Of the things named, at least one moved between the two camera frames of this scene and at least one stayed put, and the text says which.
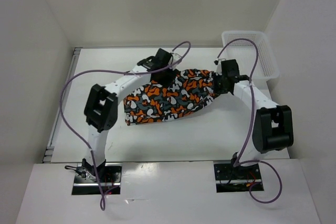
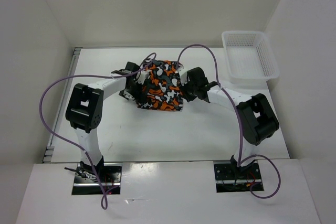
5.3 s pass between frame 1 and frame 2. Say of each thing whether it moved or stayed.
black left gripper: moved
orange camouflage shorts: moved
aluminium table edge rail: stayed
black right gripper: moved
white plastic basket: stayed
